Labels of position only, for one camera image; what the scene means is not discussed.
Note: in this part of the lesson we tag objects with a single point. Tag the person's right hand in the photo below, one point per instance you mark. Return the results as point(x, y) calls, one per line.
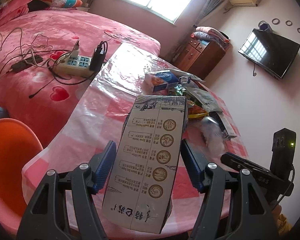
point(281, 221)

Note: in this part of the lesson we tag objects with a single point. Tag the blue white snack box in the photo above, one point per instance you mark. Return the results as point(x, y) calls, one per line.
point(157, 81)

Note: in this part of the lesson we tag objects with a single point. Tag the beige power strip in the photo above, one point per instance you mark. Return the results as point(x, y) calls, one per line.
point(75, 66)

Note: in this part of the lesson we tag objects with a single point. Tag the pink checkered plastic tablecloth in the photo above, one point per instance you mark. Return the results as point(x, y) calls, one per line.
point(98, 118)

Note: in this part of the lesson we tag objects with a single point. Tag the yellow orange chip bag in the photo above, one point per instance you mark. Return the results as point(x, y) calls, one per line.
point(195, 112)

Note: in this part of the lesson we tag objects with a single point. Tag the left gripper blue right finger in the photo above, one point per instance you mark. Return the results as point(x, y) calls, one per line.
point(249, 214)

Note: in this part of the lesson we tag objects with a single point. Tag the grey milk carton box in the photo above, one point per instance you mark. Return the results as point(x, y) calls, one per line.
point(138, 193)

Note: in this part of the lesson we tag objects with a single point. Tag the brown wooden cabinet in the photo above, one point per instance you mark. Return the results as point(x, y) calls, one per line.
point(199, 57)

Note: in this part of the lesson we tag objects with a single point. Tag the folded quilts on cabinet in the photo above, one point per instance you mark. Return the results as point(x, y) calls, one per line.
point(211, 34)

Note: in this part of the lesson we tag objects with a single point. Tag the pink heart bedspread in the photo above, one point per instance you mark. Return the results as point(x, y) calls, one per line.
point(30, 44)

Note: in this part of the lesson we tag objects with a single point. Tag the folded pink blanket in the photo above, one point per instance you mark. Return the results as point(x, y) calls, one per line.
point(13, 9)

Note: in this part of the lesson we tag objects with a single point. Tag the orange plastic trash bin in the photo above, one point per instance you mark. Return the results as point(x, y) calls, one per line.
point(18, 145)

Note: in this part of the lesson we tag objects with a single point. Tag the black power adapter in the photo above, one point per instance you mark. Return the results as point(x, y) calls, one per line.
point(99, 56)

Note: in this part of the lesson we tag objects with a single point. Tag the grey plastic mailer bag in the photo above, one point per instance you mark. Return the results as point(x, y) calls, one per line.
point(209, 104)

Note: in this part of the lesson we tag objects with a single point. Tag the wall mounted black television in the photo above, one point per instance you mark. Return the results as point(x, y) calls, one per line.
point(272, 52)

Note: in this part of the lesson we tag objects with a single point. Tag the white fluffy trash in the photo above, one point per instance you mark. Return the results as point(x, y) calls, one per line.
point(213, 137)

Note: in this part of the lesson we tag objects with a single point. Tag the grey curtain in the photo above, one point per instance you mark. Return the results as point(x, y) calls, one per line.
point(209, 6)

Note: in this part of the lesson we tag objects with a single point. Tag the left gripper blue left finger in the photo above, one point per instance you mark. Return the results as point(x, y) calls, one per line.
point(46, 215)

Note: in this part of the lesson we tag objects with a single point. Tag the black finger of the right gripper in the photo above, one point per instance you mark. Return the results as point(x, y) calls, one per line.
point(263, 176)

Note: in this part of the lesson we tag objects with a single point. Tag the black phone on bed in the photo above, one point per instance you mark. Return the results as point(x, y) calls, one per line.
point(23, 65)

